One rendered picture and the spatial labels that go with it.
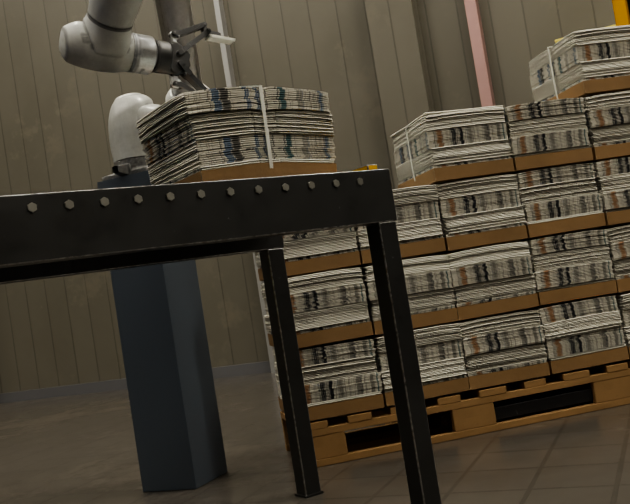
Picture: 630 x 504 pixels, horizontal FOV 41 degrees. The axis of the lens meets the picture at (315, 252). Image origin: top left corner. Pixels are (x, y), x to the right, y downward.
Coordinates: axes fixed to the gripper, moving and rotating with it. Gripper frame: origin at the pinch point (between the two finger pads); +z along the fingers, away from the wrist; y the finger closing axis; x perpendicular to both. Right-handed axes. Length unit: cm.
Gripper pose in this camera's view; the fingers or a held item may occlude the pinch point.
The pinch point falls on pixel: (229, 67)
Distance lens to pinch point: 211.7
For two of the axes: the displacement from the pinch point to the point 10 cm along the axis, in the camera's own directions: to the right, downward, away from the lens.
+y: 0.5, 9.9, -1.0
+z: 8.4, 0.2, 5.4
